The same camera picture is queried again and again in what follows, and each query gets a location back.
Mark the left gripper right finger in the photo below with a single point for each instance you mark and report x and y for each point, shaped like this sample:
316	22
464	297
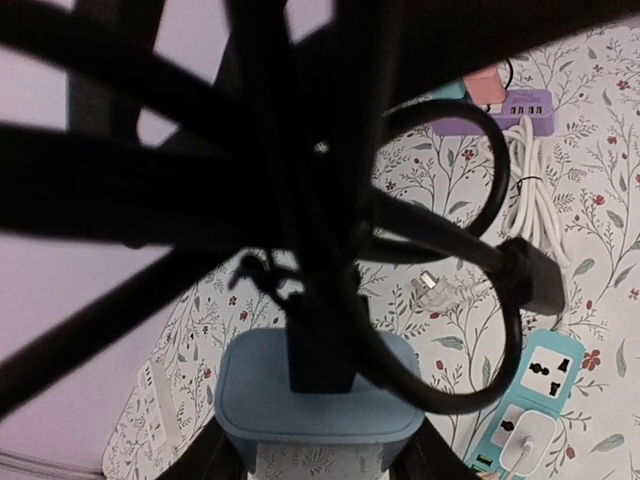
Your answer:
427	456

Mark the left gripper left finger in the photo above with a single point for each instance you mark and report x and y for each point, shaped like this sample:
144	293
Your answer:
211	456

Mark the light blue charger plug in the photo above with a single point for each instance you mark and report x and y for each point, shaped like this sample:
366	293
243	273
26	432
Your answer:
280	434

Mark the white charger plug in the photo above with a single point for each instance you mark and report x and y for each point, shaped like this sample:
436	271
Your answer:
528	443

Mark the teal blue power strip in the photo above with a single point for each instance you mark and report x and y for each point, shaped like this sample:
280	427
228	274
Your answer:
549	366

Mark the purple power strip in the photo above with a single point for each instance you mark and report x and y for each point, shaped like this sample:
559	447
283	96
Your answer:
537	104

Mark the pink charger plug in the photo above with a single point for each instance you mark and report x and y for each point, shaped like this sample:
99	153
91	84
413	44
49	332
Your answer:
485	86

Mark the white power strip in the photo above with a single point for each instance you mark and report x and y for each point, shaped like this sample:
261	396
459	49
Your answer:
158	408

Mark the floral table cloth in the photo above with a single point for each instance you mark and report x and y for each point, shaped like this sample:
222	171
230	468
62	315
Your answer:
574	195

